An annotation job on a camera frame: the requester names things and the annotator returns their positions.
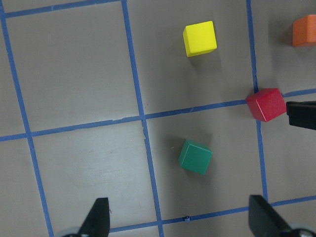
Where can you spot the orange wooden block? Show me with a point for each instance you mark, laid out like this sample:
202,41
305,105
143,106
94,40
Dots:
304,31

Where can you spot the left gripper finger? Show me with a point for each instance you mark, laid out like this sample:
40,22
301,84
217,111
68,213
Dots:
302,114

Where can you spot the yellow wooden block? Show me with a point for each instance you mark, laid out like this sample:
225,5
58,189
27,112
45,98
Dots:
199,38

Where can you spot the green wooden block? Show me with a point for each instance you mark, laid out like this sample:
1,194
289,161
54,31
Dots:
195,157

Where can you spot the left gripper camera finger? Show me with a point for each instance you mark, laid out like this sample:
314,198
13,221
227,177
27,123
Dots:
97,222
264,221

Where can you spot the red wooden block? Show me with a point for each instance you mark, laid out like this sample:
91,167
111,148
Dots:
267,104

